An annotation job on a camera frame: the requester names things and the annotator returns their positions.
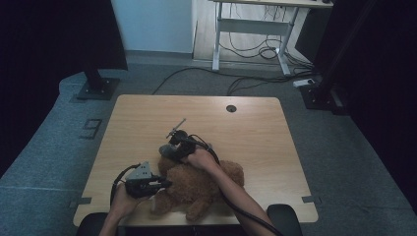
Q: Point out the brown teddy bear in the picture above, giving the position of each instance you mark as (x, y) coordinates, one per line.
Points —
(190, 187)

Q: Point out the grey sock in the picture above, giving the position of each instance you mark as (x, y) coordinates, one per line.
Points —
(167, 151)

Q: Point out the person's left hand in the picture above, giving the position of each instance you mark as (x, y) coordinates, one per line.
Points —
(123, 203)

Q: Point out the dark floor socket plate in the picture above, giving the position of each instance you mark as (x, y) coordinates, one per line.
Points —
(91, 128)

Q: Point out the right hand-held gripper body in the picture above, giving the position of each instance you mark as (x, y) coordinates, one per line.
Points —
(185, 144)

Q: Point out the black curtain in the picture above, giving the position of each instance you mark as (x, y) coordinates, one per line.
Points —
(39, 65)
(393, 98)

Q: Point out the person's right hand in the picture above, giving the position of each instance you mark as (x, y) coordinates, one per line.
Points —
(203, 159)

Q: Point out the white power strip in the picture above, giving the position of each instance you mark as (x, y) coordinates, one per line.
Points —
(304, 83)

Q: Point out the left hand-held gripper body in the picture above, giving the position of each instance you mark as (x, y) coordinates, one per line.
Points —
(141, 183)

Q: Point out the black stand with square base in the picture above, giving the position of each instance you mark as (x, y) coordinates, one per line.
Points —
(98, 88)

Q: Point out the black chair armrest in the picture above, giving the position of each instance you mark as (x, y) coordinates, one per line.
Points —
(91, 224)
(288, 218)

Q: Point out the grey tape strip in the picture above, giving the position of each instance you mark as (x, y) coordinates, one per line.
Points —
(311, 199)
(80, 201)

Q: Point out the white desk frame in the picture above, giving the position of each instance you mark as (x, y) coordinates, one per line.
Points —
(252, 27)

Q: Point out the black stand with slanted post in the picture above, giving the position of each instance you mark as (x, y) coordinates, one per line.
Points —
(319, 95)

